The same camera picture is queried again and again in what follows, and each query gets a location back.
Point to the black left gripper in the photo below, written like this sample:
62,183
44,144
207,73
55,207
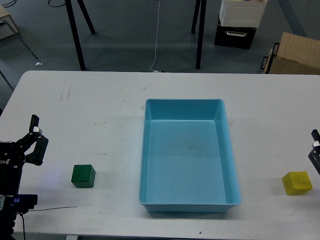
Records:
29,149

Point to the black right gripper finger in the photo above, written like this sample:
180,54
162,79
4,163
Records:
314,155

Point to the yellow cube block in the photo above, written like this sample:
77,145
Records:
297,183

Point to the green cube block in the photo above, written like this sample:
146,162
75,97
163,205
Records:
83,176

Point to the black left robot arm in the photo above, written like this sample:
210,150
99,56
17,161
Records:
7,216

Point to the black storage box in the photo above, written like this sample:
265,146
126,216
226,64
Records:
234,37

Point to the blue plastic bin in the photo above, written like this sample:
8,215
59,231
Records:
187,162

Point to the wooden cabinet top left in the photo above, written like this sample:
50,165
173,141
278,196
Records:
4,30

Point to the white storage crate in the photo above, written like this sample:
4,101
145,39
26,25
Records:
242,13

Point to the black table leg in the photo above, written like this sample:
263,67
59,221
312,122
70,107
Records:
201,26
75,36
86,16
195,16

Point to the black table leg left rear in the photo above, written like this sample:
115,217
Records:
86,16

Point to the black table leg right rear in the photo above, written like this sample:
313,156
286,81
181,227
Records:
195,16

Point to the blue wrist camera module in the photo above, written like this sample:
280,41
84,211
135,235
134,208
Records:
22,203

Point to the wooden box with handles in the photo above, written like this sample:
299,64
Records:
293,55

